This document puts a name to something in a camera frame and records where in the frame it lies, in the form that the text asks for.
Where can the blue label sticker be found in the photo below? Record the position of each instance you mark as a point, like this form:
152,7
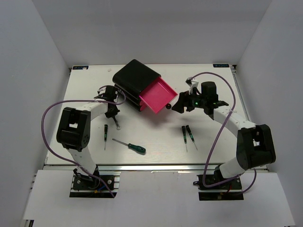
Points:
221,65
80,67

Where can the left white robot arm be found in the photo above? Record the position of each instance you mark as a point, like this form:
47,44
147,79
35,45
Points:
75,123

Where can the pink top drawer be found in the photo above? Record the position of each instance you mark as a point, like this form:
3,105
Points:
157,95

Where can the silver combination wrench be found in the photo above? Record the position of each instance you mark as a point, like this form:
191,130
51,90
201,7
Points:
118,127

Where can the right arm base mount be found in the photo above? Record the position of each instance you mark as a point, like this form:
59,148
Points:
229,191

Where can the blue label sticker right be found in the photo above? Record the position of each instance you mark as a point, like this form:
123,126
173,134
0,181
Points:
221,65

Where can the small green precision screwdriver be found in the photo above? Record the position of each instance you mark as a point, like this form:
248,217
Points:
105,135

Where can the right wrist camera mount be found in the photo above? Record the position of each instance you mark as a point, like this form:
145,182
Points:
192,84

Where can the blue label sticker left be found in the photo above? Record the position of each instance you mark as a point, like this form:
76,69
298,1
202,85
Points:
80,67

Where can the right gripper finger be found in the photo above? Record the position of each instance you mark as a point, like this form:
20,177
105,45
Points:
184,96
180,106

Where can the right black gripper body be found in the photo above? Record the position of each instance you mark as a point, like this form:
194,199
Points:
196,101

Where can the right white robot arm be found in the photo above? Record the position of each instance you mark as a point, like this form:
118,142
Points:
254,146

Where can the large green handled screwdriver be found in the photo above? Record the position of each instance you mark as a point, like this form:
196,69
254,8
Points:
136,148

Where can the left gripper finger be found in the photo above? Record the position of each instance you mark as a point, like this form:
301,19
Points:
109,113
116,111

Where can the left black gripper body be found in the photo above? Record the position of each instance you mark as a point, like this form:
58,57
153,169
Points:
115,107

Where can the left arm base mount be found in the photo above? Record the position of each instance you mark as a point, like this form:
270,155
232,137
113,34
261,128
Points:
84,186

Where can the black drawer cabinet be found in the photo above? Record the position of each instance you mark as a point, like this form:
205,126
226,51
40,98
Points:
133,79

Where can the white foreground board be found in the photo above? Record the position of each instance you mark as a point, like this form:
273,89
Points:
158,199

